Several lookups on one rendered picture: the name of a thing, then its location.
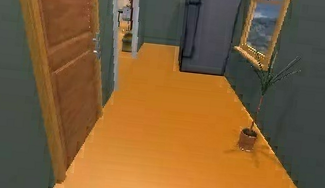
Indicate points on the grey fridge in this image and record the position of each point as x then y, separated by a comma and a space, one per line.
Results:
210, 30

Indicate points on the potted house plant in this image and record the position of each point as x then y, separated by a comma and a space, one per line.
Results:
249, 138

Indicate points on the brown wooden room door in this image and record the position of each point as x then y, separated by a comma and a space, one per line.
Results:
70, 55

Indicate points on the wooden framed window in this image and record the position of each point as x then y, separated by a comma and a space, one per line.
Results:
264, 25

